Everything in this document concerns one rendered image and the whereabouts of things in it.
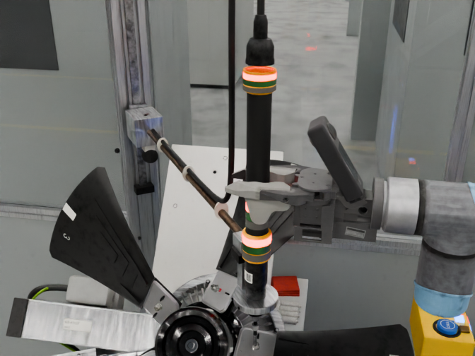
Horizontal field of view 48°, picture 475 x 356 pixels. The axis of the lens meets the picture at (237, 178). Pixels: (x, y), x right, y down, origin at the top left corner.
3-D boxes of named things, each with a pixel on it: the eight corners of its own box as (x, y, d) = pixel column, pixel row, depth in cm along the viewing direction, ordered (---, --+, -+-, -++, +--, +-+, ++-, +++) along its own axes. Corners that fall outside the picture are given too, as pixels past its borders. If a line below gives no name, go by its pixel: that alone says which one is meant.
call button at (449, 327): (434, 323, 111) (435, 316, 110) (454, 325, 110) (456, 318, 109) (437, 335, 107) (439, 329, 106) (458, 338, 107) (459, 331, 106)
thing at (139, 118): (126, 137, 136) (123, 105, 132) (153, 133, 138) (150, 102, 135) (136, 150, 127) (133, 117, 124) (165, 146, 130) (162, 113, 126)
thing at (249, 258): (237, 251, 80) (237, 244, 80) (262, 244, 82) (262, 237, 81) (249, 265, 77) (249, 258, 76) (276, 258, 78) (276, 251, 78)
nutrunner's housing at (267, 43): (239, 309, 85) (239, 13, 66) (260, 303, 86) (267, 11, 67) (249, 324, 82) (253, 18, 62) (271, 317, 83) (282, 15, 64)
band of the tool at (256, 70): (237, 89, 70) (237, 67, 69) (266, 85, 71) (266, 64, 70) (251, 97, 66) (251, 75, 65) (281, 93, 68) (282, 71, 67)
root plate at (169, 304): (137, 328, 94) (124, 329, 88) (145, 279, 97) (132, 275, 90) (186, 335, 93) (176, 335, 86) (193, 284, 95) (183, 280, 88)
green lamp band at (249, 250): (237, 243, 80) (237, 236, 79) (262, 236, 81) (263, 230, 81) (249, 258, 76) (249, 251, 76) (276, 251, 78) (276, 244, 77)
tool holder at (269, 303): (220, 287, 86) (220, 235, 82) (259, 276, 89) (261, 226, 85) (244, 321, 79) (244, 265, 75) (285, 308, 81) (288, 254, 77)
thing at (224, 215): (147, 135, 127) (146, 130, 126) (153, 134, 127) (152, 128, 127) (242, 244, 82) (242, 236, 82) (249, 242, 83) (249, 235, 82)
